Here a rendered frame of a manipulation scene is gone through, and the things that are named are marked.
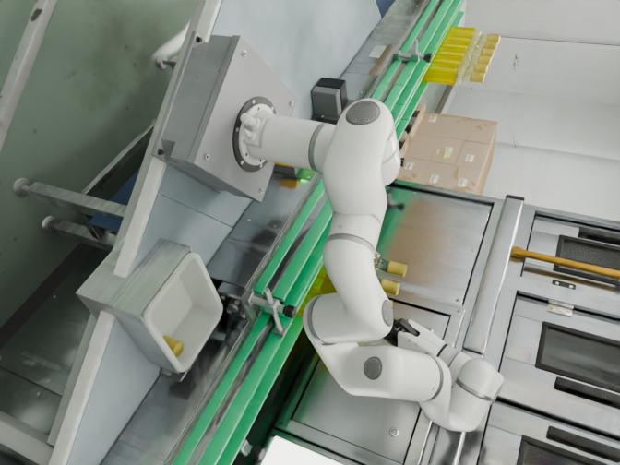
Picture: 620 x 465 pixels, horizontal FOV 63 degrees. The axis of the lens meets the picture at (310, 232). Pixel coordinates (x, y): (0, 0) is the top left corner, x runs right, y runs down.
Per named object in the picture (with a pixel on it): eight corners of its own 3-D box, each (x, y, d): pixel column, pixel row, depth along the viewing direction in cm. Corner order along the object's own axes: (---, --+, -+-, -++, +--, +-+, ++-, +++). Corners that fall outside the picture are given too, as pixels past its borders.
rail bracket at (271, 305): (252, 328, 120) (299, 344, 116) (234, 286, 108) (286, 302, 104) (257, 317, 122) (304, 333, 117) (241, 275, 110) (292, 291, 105)
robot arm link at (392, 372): (441, 308, 92) (378, 315, 103) (360, 280, 79) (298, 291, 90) (440, 403, 86) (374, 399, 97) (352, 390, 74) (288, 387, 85)
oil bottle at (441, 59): (410, 72, 198) (484, 80, 187) (410, 59, 194) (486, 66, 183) (414, 65, 201) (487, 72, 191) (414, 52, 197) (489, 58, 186)
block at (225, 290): (224, 315, 122) (250, 324, 119) (214, 292, 115) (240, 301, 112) (232, 304, 124) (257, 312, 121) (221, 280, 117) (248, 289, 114)
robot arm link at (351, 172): (329, 256, 91) (304, 205, 78) (359, 151, 102) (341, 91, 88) (381, 262, 87) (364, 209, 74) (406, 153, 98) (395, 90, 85)
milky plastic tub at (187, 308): (150, 363, 109) (184, 377, 106) (106, 304, 93) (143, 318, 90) (195, 300, 119) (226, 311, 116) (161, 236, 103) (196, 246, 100)
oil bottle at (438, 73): (405, 80, 195) (481, 89, 184) (405, 66, 191) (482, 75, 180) (410, 72, 198) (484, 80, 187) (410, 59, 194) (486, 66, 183)
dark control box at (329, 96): (313, 113, 156) (338, 117, 153) (309, 90, 151) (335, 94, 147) (323, 99, 161) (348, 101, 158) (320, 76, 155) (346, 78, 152)
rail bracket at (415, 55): (391, 61, 174) (430, 65, 169) (390, 41, 169) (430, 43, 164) (395, 54, 177) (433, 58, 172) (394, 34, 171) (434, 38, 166)
